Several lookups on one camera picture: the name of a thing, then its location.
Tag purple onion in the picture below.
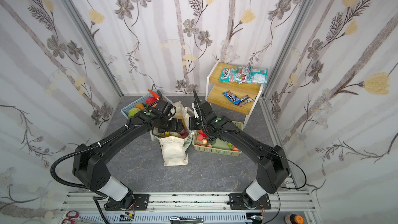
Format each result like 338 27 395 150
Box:
180 130 189 139

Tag cream canvas grocery bag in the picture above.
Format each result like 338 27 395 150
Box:
150 102 196 167

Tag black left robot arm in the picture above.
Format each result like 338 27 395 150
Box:
50 99 183 211

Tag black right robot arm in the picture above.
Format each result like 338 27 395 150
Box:
189 91 297 209

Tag large red apple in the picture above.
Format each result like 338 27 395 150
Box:
199 130 208 138

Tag green plastic fruit basket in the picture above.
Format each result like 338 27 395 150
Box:
192 131 242 157

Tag blue plastic vegetable basket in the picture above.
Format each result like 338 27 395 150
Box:
120 89 174 119

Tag blue chocolate bar packet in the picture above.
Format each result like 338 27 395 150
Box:
223 91 240 105

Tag white wooden two-tier shelf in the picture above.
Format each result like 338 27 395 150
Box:
205 61 265 127

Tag brown snack bar packet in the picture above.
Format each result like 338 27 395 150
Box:
237 95 253 107

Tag red green candy packet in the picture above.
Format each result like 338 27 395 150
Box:
219 66 251 84

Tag teal white snack packet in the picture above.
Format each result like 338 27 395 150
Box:
247 68 268 85

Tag orange capped bottle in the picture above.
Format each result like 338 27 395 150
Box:
285 214 304 224

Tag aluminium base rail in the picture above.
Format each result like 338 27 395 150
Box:
58 191 321 224

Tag red handled scissors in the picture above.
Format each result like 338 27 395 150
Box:
61 211 93 224

